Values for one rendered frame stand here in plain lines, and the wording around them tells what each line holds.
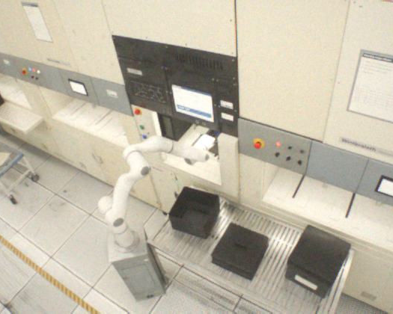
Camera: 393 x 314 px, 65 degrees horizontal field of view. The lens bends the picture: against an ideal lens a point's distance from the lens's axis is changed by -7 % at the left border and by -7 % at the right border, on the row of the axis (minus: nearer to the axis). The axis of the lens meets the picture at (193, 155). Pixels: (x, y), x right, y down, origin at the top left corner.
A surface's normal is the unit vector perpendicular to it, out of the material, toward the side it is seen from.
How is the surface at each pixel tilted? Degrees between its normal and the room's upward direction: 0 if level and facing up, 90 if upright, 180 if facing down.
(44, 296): 0
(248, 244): 0
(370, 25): 90
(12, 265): 0
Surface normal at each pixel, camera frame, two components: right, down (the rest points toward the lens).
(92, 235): -0.11, -0.70
